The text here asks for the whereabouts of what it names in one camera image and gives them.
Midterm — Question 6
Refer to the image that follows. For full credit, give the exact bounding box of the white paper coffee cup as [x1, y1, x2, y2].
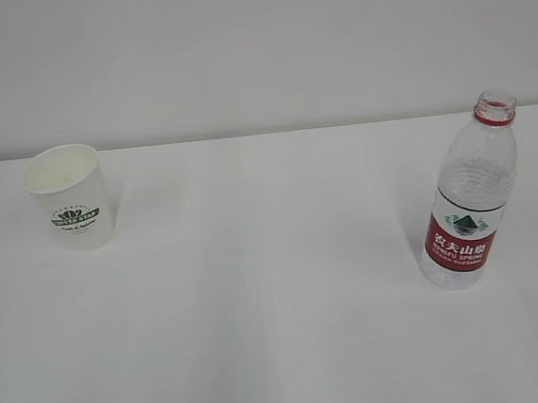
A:
[23, 143, 115, 250]

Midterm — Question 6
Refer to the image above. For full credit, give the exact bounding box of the Nongfu Spring water bottle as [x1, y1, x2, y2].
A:
[419, 90, 518, 290]

